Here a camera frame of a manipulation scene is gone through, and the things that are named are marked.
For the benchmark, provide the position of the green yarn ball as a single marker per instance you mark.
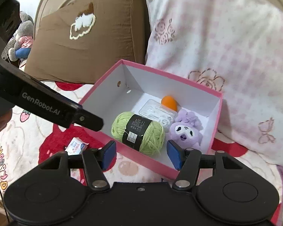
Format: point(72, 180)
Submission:
point(139, 133)

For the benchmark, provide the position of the clear plastic case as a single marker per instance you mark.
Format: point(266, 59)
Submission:
point(155, 111)

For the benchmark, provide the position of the red white patterned blanket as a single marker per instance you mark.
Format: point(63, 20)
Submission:
point(28, 137)

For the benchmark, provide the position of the purple plush toy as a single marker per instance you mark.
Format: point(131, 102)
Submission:
point(185, 130)

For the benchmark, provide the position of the brown pillow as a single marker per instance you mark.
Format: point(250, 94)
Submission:
point(79, 42)

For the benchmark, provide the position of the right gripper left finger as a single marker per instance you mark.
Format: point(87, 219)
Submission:
point(95, 162)

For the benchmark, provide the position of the pink white checkered pillow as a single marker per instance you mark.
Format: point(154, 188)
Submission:
point(231, 46)

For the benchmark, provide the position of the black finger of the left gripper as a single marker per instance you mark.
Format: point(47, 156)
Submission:
point(87, 120)

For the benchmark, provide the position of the orange ball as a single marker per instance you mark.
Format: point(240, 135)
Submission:
point(169, 102)

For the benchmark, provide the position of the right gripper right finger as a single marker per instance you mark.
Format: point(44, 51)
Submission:
point(187, 163)

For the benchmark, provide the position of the small white carton box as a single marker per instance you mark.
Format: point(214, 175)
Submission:
point(76, 146)

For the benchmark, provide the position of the pink cardboard box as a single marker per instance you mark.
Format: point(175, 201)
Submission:
point(132, 87)

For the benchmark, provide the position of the grey plush toy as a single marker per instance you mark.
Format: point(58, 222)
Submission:
point(19, 46)

